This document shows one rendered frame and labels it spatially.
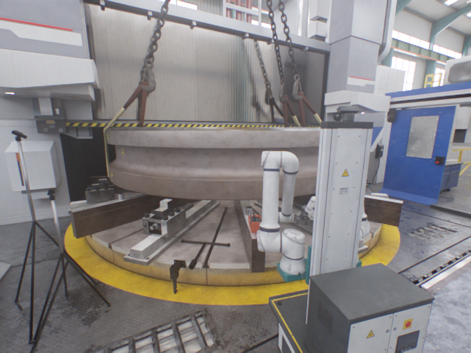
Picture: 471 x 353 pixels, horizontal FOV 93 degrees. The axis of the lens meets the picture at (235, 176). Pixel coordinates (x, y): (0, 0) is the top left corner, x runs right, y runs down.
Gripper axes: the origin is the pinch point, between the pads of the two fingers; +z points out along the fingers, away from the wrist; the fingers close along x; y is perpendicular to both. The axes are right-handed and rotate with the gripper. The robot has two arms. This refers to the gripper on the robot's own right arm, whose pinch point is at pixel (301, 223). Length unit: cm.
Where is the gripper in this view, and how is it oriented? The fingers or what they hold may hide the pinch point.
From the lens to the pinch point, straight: 244.6
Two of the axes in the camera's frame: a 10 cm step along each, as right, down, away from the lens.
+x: 9.0, 0.3, 4.3
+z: -2.6, 8.3, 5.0
